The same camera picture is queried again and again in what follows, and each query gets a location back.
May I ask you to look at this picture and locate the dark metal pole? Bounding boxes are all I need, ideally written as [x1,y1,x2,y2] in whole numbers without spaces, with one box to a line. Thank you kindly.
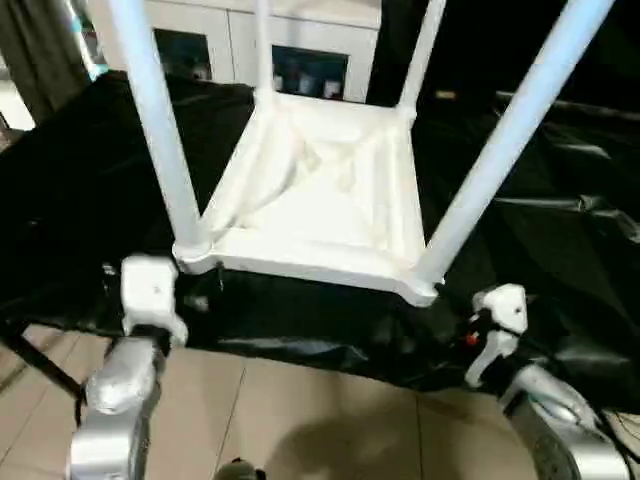
[494,91,640,124]

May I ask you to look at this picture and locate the white glass-door cabinet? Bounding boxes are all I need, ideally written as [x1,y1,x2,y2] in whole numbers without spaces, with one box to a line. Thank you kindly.
[94,0,386,106]

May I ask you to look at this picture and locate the grey curtain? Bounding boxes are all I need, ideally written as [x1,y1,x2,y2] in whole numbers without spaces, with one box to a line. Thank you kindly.
[0,0,96,129]

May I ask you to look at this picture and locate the black right camera cable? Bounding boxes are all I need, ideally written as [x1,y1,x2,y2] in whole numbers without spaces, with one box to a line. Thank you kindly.
[479,309,526,341]

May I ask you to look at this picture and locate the black mat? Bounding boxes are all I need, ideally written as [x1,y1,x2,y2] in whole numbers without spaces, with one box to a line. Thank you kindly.
[0,69,640,396]

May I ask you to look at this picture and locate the black stand leg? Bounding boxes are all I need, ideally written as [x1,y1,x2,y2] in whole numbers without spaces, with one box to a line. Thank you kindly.
[0,324,85,399]

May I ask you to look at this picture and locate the pale blue vertical pipe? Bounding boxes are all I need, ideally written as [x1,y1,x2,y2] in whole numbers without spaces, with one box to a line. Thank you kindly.
[69,0,110,81]

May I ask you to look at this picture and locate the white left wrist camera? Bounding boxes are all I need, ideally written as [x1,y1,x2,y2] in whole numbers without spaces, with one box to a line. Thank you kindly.
[119,254,190,347]

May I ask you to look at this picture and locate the white plastic table leg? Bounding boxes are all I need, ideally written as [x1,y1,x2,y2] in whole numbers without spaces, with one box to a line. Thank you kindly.
[397,0,447,115]
[107,0,214,264]
[422,0,619,299]
[253,0,277,104]

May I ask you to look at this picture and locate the white plastic table top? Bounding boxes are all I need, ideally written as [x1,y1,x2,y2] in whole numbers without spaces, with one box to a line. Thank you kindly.
[172,92,446,307]

